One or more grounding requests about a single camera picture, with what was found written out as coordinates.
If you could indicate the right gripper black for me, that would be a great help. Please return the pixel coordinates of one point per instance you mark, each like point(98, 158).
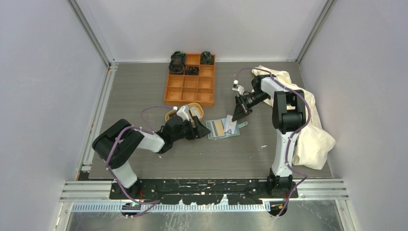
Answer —
point(241, 110)

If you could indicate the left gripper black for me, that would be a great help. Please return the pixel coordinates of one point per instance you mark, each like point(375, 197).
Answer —
point(200, 130)

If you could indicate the green card holder wallet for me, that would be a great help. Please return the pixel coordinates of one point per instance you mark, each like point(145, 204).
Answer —
point(238, 127)

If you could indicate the white patterned credit card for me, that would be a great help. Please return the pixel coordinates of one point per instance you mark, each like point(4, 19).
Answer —
point(230, 125)

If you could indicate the orange credit card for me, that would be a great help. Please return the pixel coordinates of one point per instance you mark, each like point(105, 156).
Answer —
point(220, 128)

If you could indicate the tan oval card tray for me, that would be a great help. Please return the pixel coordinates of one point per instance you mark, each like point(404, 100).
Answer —
point(175, 109)

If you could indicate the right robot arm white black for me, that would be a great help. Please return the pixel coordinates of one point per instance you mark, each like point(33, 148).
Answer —
point(288, 118)

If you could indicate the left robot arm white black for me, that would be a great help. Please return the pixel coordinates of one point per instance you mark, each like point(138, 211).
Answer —
point(116, 145)

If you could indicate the stack of cards in tray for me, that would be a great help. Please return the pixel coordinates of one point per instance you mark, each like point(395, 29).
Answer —
point(195, 111)

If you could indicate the orange compartment organizer tray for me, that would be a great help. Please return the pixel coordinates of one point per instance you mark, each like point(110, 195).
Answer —
point(196, 85)

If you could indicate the small dark rolled belt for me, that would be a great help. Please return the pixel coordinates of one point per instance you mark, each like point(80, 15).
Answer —
point(207, 58)

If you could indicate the large dark rolled belt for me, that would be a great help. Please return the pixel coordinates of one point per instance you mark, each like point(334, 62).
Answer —
point(177, 63)

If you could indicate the cream cloth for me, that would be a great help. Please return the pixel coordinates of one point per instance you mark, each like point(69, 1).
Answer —
point(313, 143)

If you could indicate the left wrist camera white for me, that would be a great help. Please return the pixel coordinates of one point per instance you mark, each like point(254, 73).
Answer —
point(183, 112)

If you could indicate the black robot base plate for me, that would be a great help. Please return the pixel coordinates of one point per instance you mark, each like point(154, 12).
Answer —
point(208, 191)

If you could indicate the slotted cable duct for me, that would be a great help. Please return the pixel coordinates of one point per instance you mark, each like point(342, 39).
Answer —
point(133, 207)

